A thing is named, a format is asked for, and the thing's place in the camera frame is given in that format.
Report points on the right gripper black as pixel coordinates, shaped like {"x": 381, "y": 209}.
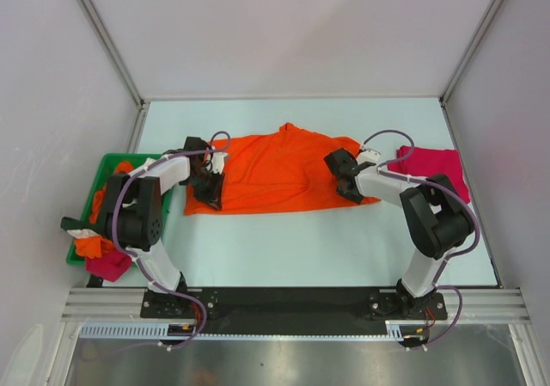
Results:
{"x": 352, "y": 198}

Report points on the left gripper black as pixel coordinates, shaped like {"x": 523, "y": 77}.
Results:
{"x": 216, "y": 199}

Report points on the orange t shirt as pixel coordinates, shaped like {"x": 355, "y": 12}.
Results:
{"x": 278, "y": 172}
{"x": 94, "y": 246}

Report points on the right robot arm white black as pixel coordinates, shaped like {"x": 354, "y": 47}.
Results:
{"x": 440, "y": 224}

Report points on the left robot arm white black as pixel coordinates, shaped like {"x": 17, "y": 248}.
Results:
{"x": 132, "y": 218}

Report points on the folded magenta t shirt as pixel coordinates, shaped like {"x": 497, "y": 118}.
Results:
{"x": 429, "y": 162}

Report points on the green plastic bin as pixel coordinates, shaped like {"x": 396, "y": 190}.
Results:
{"x": 136, "y": 160}

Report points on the magenta t shirt in bin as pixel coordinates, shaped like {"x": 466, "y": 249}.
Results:
{"x": 110, "y": 267}

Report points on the dark green t shirt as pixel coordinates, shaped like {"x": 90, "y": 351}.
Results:
{"x": 71, "y": 222}

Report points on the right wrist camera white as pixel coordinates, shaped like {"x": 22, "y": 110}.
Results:
{"x": 368, "y": 155}

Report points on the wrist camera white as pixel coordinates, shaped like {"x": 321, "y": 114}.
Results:
{"x": 368, "y": 155}
{"x": 217, "y": 162}

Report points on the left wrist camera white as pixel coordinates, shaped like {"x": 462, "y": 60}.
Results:
{"x": 217, "y": 162}

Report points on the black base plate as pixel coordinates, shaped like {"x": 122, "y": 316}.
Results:
{"x": 311, "y": 311}

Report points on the grey slotted cable duct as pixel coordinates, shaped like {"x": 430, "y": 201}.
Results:
{"x": 180, "y": 332}

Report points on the aluminium frame rail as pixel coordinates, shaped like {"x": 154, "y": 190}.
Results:
{"x": 112, "y": 304}

